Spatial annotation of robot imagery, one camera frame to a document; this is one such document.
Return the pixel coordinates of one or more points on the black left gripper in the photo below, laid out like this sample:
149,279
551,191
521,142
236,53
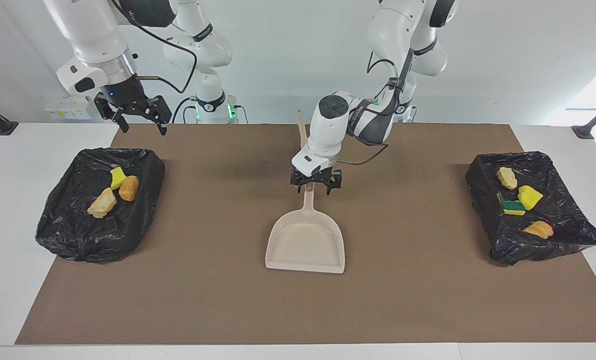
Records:
315,176

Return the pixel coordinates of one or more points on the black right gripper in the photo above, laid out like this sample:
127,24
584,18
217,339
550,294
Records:
125,92

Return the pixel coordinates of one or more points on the beige hand brush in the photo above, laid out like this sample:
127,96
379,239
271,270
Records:
302,130

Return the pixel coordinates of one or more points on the beige plastic dustpan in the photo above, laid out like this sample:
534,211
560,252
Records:
305,245

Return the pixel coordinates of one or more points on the green and yellow sponge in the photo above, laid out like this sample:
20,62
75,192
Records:
118,177

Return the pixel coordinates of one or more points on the orange brown sponge lump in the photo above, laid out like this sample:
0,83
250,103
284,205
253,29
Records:
129,188

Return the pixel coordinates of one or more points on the pale tan sponge chunk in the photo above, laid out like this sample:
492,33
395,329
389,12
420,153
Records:
103,204

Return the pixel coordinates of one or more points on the jagged beige sponge scrap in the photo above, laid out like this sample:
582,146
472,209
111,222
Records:
506,177

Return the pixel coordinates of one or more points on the notched yellow sponge piece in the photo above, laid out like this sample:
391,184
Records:
530,196

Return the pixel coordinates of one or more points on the rounded beige sponge scrap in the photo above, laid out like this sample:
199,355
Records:
538,229

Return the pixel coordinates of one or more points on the black bag lined trash bin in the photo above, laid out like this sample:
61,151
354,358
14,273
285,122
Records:
562,235
73,230

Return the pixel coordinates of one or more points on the brown table mat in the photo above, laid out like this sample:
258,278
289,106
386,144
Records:
298,310

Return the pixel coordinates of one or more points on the white wall socket box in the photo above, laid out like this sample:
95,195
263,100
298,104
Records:
68,107

